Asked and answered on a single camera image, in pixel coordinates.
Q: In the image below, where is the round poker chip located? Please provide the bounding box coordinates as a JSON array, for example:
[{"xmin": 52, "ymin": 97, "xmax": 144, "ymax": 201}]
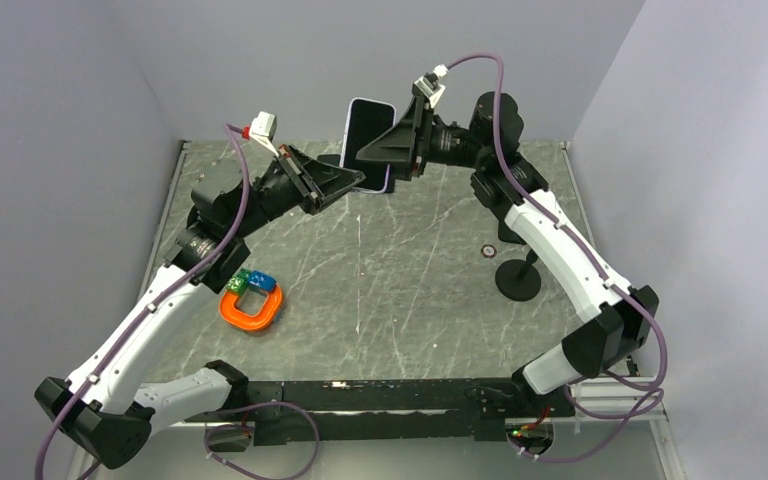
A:
[{"xmin": 481, "ymin": 244, "xmax": 498, "ymax": 258}]

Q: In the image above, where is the aluminium frame rail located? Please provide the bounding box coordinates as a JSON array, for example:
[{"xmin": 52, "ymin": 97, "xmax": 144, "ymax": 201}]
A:
[{"xmin": 560, "ymin": 377, "xmax": 668, "ymax": 422}]

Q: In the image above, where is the black phone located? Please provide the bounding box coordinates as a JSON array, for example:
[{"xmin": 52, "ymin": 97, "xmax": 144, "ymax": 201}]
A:
[{"xmin": 339, "ymin": 97, "xmax": 396, "ymax": 194}]

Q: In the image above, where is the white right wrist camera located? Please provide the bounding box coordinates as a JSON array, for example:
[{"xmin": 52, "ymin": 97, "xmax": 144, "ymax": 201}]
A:
[{"xmin": 412, "ymin": 64, "xmax": 449, "ymax": 109}]

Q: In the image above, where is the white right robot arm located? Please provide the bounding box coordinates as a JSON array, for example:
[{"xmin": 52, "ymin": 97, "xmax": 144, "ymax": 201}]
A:
[{"xmin": 350, "ymin": 92, "xmax": 659, "ymax": 416}]

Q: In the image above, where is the green toy brick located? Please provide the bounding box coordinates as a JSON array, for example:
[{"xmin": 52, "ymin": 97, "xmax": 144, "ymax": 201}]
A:
[{"xmin": 225, "ymin": 269, "xmax": 251, "ymax": 295}]

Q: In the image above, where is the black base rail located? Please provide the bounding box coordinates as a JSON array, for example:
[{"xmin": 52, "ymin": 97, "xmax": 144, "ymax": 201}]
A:
[{"xmin": 190, "ymin": 377, "xmax": 575, "ymax": 446}]

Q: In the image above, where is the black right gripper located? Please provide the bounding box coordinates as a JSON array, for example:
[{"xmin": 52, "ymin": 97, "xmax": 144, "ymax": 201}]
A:
[{"xmin": 356, "ymin": 96, "xmax": 490, "ymax": 182}]

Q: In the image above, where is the blue phone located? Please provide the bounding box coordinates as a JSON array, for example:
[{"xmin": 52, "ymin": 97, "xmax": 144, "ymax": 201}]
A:
[{"xmin": 317, "ymin": 154, "xmax": 341, "ymax": 167}]

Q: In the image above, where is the black microphone stand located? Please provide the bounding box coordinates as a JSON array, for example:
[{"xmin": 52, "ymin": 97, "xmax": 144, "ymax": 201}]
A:
[{"xmin": 494, "ymin": 249, "xmax": 542, "ymax": 302}]

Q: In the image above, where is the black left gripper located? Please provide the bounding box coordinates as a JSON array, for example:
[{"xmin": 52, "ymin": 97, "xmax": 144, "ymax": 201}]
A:
[{"xmin": 229, "ymin": 142, "xmax": 365, "ymax": 239}]

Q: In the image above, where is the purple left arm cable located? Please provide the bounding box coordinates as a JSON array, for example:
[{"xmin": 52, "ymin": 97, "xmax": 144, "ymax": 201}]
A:
[{"xmin": 32, "ymin": 123, "xmax": 322, "ymax": 480}]

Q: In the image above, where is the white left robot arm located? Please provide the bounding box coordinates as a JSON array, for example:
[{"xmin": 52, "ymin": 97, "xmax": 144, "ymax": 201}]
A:
[{"xmin": 35, "ymin": 145, "xmax": 363, "ymax": 469}]

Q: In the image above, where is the orange ring toy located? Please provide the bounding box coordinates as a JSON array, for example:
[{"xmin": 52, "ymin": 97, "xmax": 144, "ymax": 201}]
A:
[{"xmin": 219, "ymin": 285, "xmax": 284, "ymax": 333}]

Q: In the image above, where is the blue toy brick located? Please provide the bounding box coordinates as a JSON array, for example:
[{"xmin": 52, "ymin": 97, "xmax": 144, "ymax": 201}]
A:
[{"xmin": 246, "ymin": 270, "xmax": 277, "ymax": 295}]

